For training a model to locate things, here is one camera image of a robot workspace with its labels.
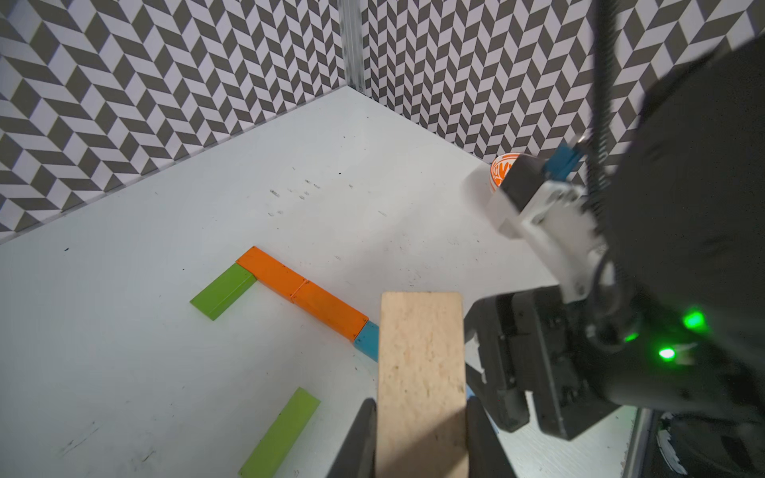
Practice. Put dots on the tan wooden block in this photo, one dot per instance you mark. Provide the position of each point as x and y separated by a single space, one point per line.
421 429

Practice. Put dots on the light green block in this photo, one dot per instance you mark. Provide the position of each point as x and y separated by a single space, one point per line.
273 448

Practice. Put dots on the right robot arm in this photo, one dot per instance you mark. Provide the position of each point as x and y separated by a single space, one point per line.
659 295

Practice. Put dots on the orange block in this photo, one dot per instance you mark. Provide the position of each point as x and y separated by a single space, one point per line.
330 310
273 274

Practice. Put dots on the teal block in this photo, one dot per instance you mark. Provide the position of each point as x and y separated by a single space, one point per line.
367 341

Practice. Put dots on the orange patterned cup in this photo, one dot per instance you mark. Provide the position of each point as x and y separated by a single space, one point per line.
500 167

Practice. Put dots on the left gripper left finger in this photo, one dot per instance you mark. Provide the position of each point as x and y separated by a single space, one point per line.
357 455

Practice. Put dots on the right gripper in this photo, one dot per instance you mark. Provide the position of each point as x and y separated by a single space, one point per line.
532 355

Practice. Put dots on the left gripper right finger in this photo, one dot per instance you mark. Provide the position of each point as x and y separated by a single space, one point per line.
487 458

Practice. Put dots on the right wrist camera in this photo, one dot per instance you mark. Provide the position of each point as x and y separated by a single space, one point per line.
537 203

